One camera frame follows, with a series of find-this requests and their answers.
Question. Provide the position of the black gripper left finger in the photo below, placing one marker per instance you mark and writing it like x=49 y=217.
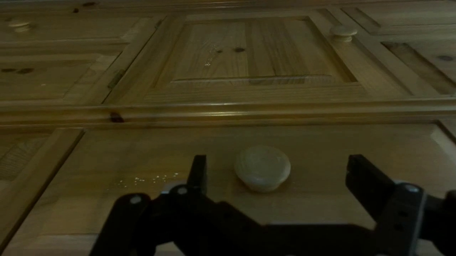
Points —
x=157 y=228

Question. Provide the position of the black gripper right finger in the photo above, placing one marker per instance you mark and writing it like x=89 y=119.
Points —
x=418 y=222

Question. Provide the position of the round wooden drawer knob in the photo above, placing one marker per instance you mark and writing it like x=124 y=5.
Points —
x=263 y=167
x=19 y=25

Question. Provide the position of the small pine drawer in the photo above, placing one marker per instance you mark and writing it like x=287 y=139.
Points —
x=314 y=157

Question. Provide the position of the wide pine drawer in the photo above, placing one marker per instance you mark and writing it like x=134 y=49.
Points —
x=52 y=72
x=80 y=26
x=408 y=16
x=29 y=166

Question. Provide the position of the pine wood dresser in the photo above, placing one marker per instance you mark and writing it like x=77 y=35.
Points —
x=237 y=114

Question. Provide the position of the pine cabinet door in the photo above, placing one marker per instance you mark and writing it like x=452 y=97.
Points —
x=257 y=52

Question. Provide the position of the round wooden door knob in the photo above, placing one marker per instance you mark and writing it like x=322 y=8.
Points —
x=344 y=32

